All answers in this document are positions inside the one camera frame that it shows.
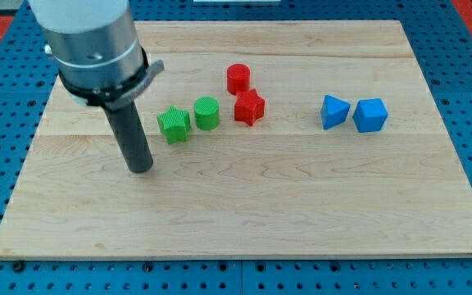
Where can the black clamp ring with tab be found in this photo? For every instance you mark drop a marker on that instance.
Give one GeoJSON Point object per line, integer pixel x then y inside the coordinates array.
{"type": "Point", "coordinates": [118, 95]}

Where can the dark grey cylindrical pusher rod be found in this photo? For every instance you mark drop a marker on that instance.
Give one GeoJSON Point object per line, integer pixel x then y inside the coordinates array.
{"type": "Point", "coordinates": [129, 133]}

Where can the red cylinder block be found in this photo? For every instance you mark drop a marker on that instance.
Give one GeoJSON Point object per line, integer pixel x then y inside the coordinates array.
{"type": "Point", "coordinates": [238, 78]}

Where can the red star block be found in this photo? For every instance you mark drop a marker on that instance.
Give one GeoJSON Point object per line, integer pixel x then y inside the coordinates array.
{"type": "Point", "coordinates": [249, 107]}

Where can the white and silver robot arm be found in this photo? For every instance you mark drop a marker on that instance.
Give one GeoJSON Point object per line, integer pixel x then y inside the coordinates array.
{"type": "Point", "coordinates": [101, 63]}

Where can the green star block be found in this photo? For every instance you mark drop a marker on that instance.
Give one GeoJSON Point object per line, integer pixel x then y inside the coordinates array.
{"type": "Point", "coordinates": [174, 124]}

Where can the green cylinder block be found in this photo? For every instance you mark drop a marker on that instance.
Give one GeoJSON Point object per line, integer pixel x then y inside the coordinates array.
{"type": "Point", "coordinates": [206, 110]}

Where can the light wooden board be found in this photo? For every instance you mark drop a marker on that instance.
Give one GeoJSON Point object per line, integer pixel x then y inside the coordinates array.
{"type": "Point", "coordinates": [282, 189]}

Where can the blue triangular prism block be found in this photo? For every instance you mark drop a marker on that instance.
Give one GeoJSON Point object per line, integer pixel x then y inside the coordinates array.
{"type": "Point", "coordinates": [333, 112]}

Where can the blue cube block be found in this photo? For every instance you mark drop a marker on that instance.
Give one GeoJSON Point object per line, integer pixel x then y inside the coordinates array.
{"type": "Point", "coordinates": [370, 115]}

